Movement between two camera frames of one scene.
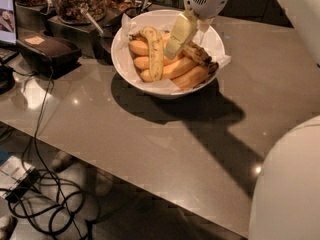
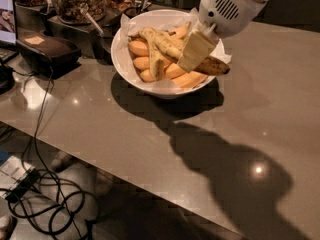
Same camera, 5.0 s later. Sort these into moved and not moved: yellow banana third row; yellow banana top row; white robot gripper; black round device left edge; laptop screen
Moved: white robot gripper
Not moved: yellow banana third row; laptop screen; yellow banana top row; black round device left edge
